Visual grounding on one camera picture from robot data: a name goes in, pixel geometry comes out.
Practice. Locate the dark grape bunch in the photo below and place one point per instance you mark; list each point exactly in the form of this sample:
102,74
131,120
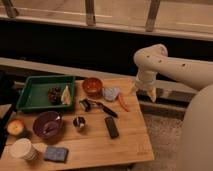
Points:
54,95

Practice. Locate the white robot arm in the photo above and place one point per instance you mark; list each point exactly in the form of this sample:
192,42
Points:
195,151

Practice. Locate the white paper cup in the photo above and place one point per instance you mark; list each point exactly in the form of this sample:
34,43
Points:
23,149

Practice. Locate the purple bowl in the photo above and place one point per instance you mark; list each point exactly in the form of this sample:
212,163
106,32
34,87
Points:
47,124

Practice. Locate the small metal cup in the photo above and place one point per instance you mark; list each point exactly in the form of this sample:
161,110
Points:
79,123

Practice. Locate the red yellow apple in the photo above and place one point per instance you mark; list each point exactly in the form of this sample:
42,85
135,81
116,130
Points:
16,128

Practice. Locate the crumpled blue white cloth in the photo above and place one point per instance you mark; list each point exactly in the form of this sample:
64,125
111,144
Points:
110,94

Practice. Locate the blue sponge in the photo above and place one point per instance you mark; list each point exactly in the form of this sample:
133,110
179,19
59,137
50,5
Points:
55,154

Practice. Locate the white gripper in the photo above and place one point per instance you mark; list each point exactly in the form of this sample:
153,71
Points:
145,80

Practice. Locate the red bowl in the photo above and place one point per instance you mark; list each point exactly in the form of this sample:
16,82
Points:
92,86

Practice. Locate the green plastic tray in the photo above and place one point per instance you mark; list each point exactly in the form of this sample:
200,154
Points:
34,96

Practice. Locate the orange carrot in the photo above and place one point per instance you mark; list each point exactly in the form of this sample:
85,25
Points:
122,102

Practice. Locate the black rectangular block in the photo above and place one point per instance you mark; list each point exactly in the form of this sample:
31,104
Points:
111,126

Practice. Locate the yellow green wedge toy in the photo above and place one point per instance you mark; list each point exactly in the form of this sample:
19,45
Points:
66,97

